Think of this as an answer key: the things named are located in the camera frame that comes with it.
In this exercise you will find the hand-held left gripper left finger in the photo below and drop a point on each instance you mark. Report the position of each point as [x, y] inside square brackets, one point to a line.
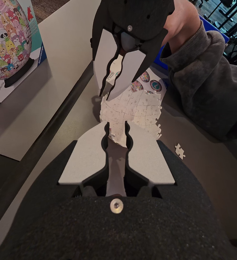
[86, 160]

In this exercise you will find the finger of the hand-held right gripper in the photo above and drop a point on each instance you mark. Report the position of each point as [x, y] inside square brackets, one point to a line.
[130, 69]
[103, 56]

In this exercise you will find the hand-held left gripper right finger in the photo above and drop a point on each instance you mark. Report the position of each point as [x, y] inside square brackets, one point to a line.
[148, 160]

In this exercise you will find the white puzzle piece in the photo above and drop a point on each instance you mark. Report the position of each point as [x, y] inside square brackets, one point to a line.
[180, 151]

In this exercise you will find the white partly built puzzle ball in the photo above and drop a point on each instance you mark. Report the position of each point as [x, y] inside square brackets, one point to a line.
[138, 113]

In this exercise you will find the person's right forearm grey sleeve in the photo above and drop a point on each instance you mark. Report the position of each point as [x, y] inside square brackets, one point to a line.
[207, 85]

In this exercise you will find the printed puzzle leaflet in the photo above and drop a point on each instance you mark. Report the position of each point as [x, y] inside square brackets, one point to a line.
[153, 80]

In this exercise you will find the colourful puzzle ball box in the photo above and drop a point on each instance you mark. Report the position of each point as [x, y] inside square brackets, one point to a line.
[11, 50]

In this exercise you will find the person's right hand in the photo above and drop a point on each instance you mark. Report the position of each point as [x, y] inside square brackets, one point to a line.
[181, 20]

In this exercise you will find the blue bin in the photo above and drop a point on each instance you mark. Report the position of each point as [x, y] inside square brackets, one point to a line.
[217, 30]

